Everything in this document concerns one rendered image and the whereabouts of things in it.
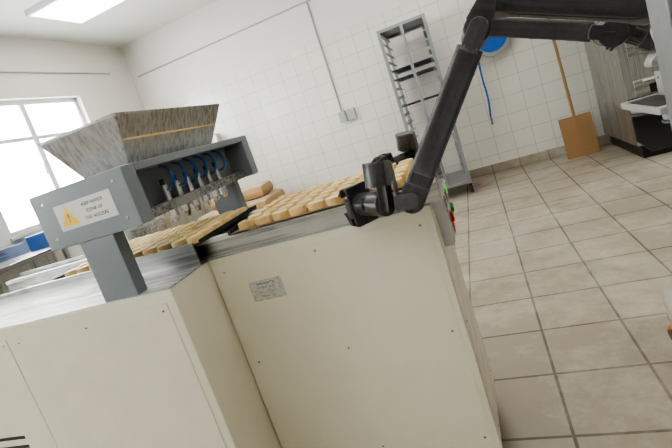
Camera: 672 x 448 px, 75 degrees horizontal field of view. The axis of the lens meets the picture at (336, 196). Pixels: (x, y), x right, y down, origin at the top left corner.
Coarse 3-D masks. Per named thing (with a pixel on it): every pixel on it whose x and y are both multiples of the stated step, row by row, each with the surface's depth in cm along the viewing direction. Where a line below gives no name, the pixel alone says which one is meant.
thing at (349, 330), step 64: (256, 256) 129; (320, 256) 124; (384, 256) 119; (448, 256) 121; (256, 320) 134; (320, 320) 129; (384, 320) 124; (448, 320) 119; (320, 384) 134; (384, 384) 129; (448, 384) 123
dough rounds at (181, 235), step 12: (216, 216) 165; (228, 216) 152; (180, 228) 164; (192, 228) 153; (204, 228) 146; (216, 228) 144; (132, 240) 177; (144, 240) 168; (156, 240) 153; (168, 240) 145; (180, 240) 134; (192, 240) 132; (144, 252) 138; (156, 252) 139; (84, 264) 154
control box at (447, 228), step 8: (440, 184) 131; (440, 192) 121; (440, 200) 116; (448, 200) 134; (440, 208) 117; (448, 208) 126; (440, 216) 117; (448, 216) 119; (440, 224) 118; (448, 224) 117; (448, 232) 118; (448, 240) 119
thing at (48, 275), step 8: (440, 168) 139; (440, 176) 140; (248, 216) 160; (232, 224) 163; (224, 232) 165; (72, 264) 187; (80, 264) 186; (40, 272) 194; (48, 272) 192; (56, 272) 191; (64, 272) 190; (16, 280) 198; (24, 280) 197; (32, 280) 196; (40, 280) 194; (48, 280) 193; (8, 288) 200; (16, 288) 199
